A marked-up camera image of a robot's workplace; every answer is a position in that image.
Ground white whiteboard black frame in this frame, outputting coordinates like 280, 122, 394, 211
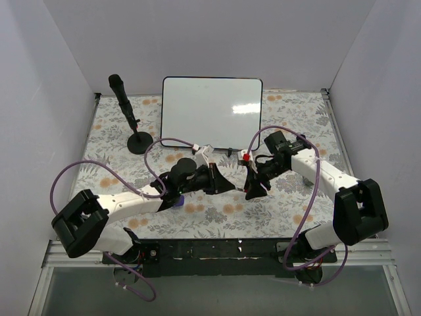
161, 76, 263, 149

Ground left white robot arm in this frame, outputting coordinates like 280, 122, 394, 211
51, 158, 235, 263

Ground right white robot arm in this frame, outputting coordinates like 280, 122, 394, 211
238, 131, 389, 262

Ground purple foam microphone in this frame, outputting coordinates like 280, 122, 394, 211
172, 196, 185, 208

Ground black round microphone stand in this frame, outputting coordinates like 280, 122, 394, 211
127, 119, 153, 155

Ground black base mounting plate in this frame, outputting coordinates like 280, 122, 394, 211
101, 238, 338, 280

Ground black microphone on stand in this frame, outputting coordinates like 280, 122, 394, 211
109, 74, 137, 130

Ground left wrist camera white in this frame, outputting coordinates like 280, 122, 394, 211
192, 144, 214, 167

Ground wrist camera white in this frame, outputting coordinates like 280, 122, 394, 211
237, 149, 254, 166
192, 144, 214, 167

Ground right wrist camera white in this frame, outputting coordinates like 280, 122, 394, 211
237, 149, 254, 166

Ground wire whiteboard easel stand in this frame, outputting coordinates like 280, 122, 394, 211
191, 147, 234, 157

